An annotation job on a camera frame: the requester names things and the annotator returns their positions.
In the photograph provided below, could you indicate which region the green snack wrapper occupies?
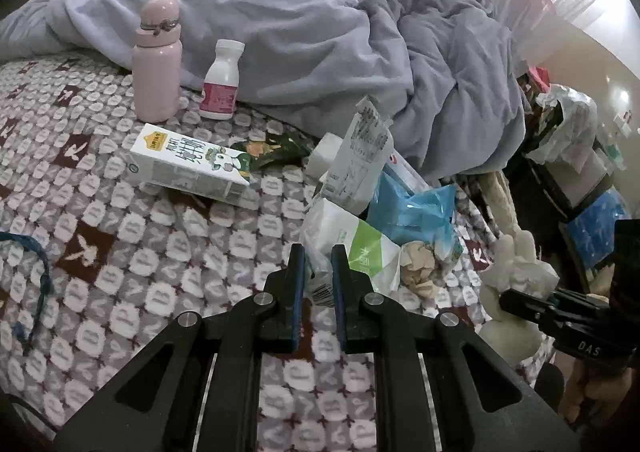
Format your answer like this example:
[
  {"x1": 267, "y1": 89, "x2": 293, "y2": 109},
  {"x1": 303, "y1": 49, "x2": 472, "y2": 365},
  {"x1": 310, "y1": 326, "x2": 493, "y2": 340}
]
[{"x1": 230, "y1": 132, "x2": 313, "y2": 170}]

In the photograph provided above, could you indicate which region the black table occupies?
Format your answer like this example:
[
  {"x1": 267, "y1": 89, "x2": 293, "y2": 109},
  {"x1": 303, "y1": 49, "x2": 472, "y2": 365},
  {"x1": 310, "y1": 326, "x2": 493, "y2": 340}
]
[{"x1": 505, "y1": 152, "x2": 616, "y2": 293}]

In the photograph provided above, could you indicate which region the small white box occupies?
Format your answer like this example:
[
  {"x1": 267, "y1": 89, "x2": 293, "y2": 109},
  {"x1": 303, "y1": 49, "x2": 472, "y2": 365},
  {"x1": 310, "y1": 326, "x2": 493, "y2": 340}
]
[{"x1": 305, "y1": 132, "x2": 346, "y2": 180}]

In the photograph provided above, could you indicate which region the blue wipes packet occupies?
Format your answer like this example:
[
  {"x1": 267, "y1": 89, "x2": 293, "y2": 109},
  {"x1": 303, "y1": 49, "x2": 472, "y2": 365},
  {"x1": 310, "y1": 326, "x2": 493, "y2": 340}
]
[{"x1": 367, "y1": 167, "x2": 458, "y2": 248}]

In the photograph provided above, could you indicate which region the lavender blanket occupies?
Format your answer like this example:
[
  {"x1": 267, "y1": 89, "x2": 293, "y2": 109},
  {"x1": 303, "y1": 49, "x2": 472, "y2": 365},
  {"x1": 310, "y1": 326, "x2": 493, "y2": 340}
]
[{"x1": 0, "y1": 0, "x2": 526, "y2": 178}]

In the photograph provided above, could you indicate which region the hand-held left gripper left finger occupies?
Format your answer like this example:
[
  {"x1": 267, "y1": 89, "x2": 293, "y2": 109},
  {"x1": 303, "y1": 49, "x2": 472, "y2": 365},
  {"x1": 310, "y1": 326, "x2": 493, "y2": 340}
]
[{"x1": 52, "y1": 243, "x2": 307, "y2": 452}]

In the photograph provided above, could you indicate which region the blue rope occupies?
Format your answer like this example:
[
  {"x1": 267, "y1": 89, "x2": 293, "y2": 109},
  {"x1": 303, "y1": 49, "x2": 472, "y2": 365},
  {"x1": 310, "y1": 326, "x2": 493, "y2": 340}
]
[{"x1": 0, "y1": 232, "x2": 53, "y2": 340}]

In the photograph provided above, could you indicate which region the blue printed box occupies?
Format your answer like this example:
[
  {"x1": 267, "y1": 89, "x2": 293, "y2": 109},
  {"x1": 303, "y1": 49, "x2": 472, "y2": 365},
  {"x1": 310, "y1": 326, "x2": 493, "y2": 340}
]
[{"x1": 565, "y1": 192, "x2": 631, "y2": 278}]

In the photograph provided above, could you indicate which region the white plastic bag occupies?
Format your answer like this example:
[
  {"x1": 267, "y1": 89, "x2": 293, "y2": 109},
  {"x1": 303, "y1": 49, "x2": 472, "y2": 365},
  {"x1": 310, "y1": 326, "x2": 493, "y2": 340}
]
[{"x1": 525, "y1": 85, "x2": 598, "y2": 163}]

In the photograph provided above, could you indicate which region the white bottle pink label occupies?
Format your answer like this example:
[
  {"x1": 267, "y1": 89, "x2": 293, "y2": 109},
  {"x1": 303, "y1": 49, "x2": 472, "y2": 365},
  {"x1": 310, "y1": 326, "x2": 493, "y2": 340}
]
[{"x1": 198, "y1": 39, "x2": 246, "y2": 120}]

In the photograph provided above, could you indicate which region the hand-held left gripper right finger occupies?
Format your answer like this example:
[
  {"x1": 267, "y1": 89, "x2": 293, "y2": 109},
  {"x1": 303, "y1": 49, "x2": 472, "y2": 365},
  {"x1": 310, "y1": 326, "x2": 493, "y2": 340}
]
[{"x1": 331, "y1": 243, "x2": 581, "y2": 452}]

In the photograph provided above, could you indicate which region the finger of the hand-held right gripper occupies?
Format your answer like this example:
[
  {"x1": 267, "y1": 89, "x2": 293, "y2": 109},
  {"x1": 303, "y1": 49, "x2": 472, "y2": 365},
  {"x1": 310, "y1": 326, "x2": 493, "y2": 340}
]
[{"x1": 499, "y1": 288, "x2": 566, "y2": 333}]

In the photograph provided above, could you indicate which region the white plush toy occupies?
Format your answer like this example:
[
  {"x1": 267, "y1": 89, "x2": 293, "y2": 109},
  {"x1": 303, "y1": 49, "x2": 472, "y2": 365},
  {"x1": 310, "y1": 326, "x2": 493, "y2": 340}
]
[{"x1": 477, "y1": 167, "x2": 561, "y2": 358}]

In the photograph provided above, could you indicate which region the crumpled tall white carton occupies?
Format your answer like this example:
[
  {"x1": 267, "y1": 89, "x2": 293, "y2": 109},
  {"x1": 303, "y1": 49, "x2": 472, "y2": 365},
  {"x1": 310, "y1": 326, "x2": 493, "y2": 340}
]
[{"x1": 320, "y1": 96, "x2": 395, "y2": 215}]

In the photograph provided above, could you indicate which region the white green tissue packet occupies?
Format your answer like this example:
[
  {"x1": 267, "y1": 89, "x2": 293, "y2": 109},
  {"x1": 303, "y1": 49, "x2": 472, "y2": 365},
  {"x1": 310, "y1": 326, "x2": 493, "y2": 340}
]
[{"x1": 300, "y1": 198, "x2": 403, "y2": 305}]

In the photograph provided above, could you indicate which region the white blue wrapper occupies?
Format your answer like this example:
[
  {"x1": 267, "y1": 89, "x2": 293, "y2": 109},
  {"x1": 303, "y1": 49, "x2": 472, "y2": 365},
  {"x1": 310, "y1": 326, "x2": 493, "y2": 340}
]
[{"x1": 386, "y1": 153, "x2": 432, "y2": 195}]

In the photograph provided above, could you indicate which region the crumpled paper ball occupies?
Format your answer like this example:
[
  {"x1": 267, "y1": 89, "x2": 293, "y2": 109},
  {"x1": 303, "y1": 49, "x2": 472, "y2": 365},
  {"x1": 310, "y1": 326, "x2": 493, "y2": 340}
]
[{"x1": 399, "y1": 239, "x2": 438, "y2": 300}]

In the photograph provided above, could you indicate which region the white milk carton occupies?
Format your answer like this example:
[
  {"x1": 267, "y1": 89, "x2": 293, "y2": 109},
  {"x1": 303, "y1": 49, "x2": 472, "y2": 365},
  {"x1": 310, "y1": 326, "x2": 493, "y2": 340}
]
[{"x1": 125, "y1": 123, "x2": 251, "y2": 205}]

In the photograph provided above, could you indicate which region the patterned bed sheet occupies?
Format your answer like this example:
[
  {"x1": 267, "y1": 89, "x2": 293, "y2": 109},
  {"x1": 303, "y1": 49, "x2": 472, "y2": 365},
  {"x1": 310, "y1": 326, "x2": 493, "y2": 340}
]
[{"x1": 0, "y1": 55, "x2": 556, "y2": 452}]

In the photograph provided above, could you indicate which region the pink thermos bottle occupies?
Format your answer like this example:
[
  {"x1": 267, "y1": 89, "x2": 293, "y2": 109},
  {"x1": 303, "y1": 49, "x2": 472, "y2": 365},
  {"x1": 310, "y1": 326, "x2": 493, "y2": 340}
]
[{"x1": 131, "y1": 0, "x2": 183, "y2": 123}]

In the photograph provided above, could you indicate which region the person's right hand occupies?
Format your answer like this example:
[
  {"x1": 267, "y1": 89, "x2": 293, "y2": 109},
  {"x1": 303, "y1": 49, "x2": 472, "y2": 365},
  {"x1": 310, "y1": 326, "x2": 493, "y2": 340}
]
[{"x1": 565, "y1": 367, "x2": 633, "y2": 430}]

